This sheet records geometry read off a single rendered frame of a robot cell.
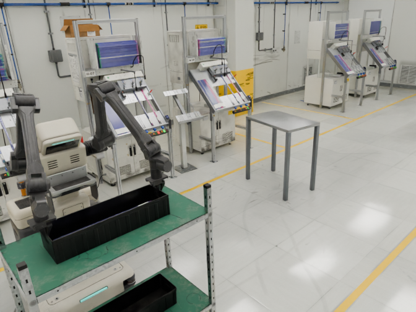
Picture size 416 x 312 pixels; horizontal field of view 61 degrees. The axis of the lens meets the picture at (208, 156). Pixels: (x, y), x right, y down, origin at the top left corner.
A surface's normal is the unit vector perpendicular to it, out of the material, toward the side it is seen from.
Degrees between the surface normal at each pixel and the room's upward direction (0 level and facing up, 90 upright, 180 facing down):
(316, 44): 90
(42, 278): 0
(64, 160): 98
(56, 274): 0
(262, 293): 0
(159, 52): 90
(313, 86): 90
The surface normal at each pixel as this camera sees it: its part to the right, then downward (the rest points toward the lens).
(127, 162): 0.66, 0.26
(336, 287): -0.04, -0.93
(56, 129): 0.42, -0.51
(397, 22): -0.75, 0.27
